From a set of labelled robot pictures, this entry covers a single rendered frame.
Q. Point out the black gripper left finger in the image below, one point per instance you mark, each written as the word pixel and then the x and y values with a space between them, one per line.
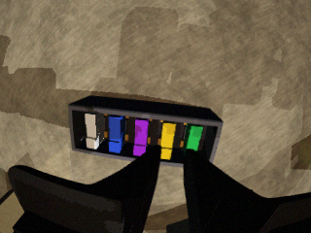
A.
pixel 117 204

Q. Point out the yellow fuse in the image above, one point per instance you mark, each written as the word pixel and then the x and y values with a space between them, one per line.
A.
pixel 166 137

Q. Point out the purple fuse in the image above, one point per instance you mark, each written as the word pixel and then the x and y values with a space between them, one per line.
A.
pixel 141 135

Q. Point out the black fuse block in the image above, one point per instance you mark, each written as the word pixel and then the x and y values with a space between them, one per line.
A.
pixel 105 126

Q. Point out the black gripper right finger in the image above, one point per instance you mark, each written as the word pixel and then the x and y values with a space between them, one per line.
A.
pixel 217 203

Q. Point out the green fuse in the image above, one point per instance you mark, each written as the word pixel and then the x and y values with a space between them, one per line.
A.
pixel 193 134

